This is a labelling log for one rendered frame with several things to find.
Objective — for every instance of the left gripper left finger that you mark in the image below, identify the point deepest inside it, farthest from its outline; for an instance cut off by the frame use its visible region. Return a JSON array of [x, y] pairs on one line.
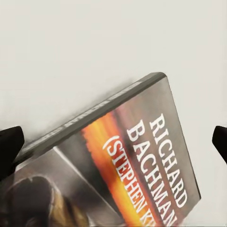
[[11, 142]]

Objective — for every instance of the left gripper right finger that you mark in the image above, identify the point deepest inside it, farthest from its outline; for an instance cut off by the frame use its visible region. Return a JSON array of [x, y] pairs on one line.
[[219, 140]]

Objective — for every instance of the hardback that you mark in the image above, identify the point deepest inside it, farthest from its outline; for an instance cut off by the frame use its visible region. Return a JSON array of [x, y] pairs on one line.
[[122, 163]]

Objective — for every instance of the bed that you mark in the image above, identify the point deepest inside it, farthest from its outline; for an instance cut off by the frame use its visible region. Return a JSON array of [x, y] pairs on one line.
[[59, 58]]

